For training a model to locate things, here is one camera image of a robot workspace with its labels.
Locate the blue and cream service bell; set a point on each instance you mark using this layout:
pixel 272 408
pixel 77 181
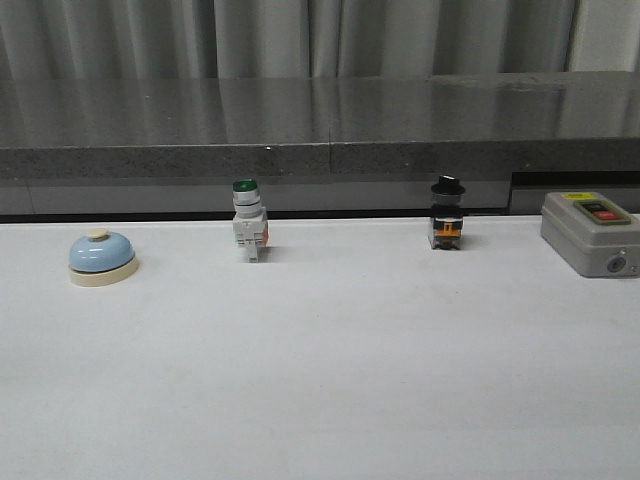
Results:
pixel 100 258

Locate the grey stone counter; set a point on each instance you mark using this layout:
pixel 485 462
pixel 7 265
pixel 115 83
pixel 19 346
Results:
pixel 171 148

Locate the grey push button control box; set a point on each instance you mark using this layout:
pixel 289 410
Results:
pixel 594 235

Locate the grey pleated curtain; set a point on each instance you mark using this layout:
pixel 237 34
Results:
pixel 288 39

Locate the green push button switch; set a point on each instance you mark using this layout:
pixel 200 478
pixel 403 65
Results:
pixel 250 223

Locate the black rotary selector switch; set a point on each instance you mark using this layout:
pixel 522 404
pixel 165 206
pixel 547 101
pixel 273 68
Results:
pixel 446 215

